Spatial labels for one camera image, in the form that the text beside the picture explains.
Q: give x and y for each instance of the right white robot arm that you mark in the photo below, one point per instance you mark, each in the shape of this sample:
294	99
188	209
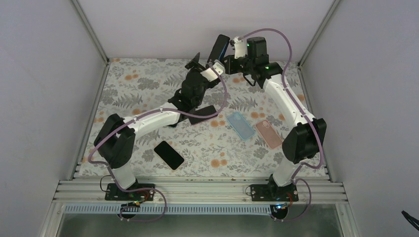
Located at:
307	133

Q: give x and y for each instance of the black object at corner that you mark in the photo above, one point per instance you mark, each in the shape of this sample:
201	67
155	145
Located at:
411	220

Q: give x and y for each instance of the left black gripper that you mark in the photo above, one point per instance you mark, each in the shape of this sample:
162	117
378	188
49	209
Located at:
197	66

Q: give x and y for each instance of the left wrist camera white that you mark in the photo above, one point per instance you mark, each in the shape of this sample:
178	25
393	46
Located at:
213	72

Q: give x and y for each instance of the black phone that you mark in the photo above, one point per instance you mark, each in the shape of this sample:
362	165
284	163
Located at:
169	155
219	48

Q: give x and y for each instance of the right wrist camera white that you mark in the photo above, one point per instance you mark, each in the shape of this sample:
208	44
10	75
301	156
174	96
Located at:
239	47

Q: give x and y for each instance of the floral patterned mat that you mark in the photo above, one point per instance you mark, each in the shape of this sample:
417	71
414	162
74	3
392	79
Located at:
211	148

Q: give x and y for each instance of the pink phone case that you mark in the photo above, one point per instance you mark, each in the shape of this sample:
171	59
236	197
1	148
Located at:
269	134

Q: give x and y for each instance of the aluminium rail frame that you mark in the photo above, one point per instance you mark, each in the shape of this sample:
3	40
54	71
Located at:
199	190

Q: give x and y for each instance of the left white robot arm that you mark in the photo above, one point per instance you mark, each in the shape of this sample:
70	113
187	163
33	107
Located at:
117	136

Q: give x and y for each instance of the phone from blue case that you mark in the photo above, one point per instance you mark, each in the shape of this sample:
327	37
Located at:
173	125

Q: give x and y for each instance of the light blue phone case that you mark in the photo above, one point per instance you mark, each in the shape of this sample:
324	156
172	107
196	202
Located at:
241	126

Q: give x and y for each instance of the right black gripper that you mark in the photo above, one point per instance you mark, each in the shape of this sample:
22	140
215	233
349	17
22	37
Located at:
229	68

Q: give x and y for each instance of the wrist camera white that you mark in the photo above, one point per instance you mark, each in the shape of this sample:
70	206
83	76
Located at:
213	72
239	47

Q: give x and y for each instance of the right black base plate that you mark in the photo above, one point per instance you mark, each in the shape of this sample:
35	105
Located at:
265	192

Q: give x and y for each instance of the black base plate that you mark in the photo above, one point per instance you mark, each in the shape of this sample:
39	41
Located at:
114	193
265	192

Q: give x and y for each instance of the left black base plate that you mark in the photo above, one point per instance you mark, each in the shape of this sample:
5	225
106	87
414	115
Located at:
114	193

